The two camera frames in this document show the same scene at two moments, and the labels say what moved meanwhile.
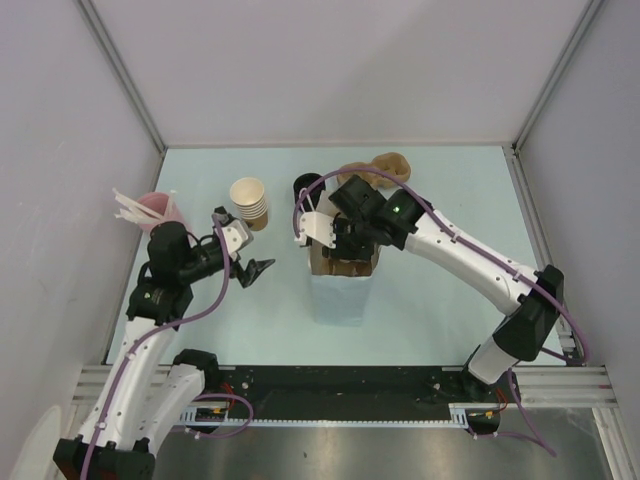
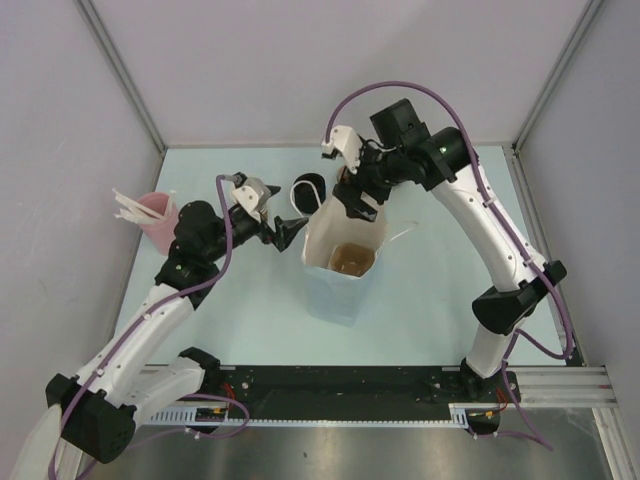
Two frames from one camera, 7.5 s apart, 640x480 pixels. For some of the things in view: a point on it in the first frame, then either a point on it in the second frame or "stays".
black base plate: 342,392 stays
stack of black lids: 314,195 stays
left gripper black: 251,270 → 282,234
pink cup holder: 158,201 stays
